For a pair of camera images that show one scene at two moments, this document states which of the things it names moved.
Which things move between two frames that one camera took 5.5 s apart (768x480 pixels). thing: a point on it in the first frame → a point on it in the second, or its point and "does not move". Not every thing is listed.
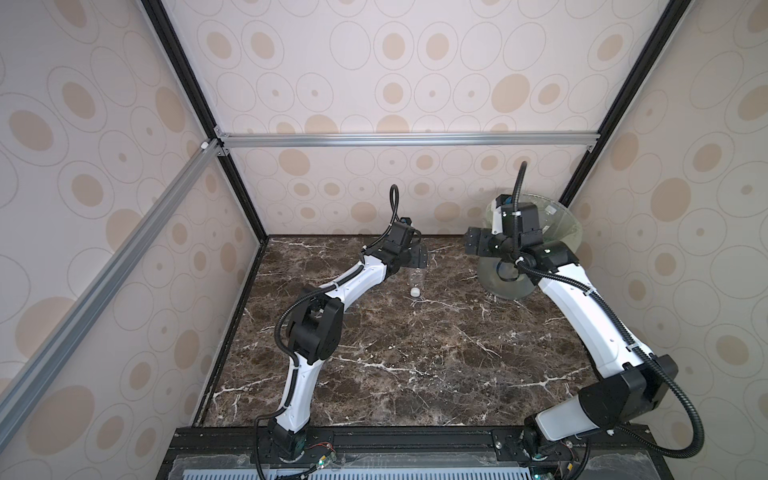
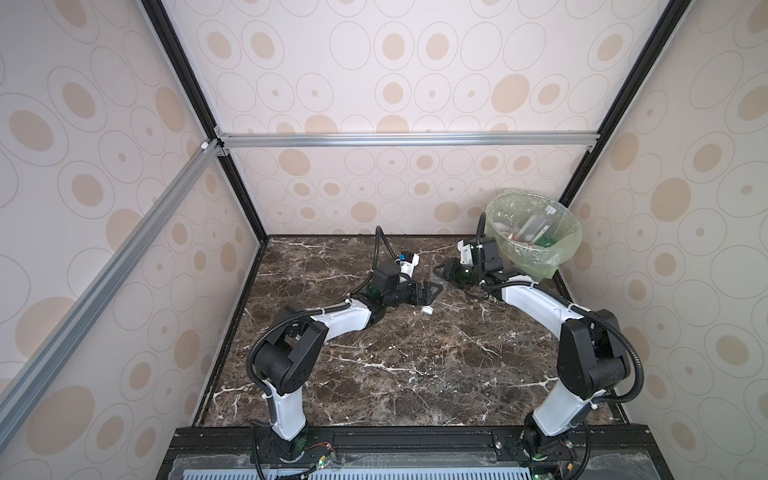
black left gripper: [413, 253] → [424, 301]
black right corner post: [658, 37] does not move
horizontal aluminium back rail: [406, 140] does not move
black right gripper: [483, 248] → [451, 269]
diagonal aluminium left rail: [36, 380] does not move
